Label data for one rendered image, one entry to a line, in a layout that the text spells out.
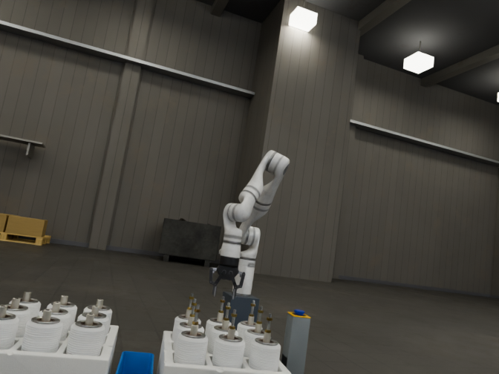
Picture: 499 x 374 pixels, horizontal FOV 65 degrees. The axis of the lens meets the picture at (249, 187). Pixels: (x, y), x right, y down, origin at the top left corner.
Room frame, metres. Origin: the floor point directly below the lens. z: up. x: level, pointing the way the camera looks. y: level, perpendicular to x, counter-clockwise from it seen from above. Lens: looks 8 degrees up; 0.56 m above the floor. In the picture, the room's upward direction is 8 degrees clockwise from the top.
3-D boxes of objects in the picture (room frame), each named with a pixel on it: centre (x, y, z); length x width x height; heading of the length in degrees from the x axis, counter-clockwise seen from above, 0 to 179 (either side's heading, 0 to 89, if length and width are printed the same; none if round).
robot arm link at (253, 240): (1.94, -0.04, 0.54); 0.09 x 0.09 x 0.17; 16
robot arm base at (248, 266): (1.94, -0.04, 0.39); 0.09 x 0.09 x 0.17; 19
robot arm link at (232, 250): (1.54, 0.04, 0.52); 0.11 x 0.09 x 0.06; 1
